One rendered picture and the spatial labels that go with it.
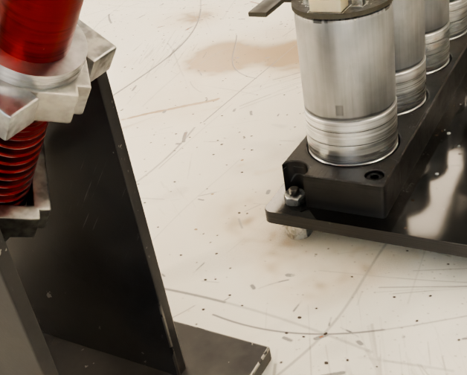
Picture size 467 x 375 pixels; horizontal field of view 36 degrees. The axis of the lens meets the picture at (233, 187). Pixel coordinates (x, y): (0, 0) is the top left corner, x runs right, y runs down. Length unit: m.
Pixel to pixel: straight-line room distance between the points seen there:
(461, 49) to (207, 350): 0.14
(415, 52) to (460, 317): 0.08
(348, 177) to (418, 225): 0.02
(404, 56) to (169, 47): 0.17
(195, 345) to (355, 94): 0.07
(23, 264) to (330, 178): 0.08
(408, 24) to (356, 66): 0.03
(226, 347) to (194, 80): 0.16
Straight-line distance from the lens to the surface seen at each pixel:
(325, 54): 0.18
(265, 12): 0.18
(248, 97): 0.28
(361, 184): 0.18
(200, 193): 0.23
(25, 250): 0.17
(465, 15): 0.26
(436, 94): 0.22
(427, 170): 0.20
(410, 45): 0.21
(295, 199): 0.19
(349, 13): 0.17
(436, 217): 0.19
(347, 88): 0.18
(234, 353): 0.16
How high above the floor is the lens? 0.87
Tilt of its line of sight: 32 degrees down
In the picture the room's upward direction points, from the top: 10 degrees counter-clockwise
